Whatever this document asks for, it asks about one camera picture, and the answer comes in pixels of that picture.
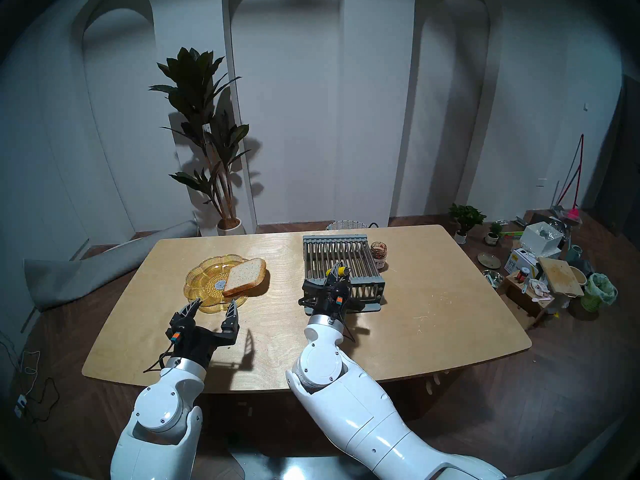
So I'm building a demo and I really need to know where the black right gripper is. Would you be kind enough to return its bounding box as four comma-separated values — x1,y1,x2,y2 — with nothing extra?
298,262,366,321

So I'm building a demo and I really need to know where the tall potted plant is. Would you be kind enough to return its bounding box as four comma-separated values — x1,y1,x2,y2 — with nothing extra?
148,47,251,236

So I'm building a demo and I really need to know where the white floor cable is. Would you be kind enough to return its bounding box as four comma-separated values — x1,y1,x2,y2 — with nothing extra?
17,350,42,397

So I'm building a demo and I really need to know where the low wooden stool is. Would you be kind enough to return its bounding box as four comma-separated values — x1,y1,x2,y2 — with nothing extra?
502,270,556,330

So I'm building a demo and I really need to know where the amber glass flower plate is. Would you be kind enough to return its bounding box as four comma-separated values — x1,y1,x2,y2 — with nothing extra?
183,254,249,314

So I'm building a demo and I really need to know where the slice of bread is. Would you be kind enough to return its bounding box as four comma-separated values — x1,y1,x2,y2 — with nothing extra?
222,257,267,298

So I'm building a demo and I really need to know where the red handled broom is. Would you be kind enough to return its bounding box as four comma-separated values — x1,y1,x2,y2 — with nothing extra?
550,134,585,225

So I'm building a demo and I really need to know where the white kitchen appliance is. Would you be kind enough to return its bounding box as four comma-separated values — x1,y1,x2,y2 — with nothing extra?
519,222,563,259

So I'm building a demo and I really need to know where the grey dish drying rack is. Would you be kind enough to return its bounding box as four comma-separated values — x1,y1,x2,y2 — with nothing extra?
302,234,386,316

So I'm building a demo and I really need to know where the bushy small potted plant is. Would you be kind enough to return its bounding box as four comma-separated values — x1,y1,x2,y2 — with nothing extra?
448,203,487,245

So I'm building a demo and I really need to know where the wooden cutting board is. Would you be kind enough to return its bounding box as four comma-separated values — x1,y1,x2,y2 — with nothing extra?
538,257,585,298

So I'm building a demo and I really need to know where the green mesh bag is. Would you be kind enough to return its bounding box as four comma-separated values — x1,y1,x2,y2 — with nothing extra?
580,273,619,313

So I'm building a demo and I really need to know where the white cardboard box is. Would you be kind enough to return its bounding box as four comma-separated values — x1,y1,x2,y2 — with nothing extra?
504,248,541,277

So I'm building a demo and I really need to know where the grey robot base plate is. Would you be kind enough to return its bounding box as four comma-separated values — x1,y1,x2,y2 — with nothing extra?
227,434,381,480

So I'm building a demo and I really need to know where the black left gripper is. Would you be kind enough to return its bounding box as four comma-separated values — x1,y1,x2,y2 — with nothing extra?
167,297,241,370

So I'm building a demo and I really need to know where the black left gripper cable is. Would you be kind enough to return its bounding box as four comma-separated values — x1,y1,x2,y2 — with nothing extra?
143,353,173,374

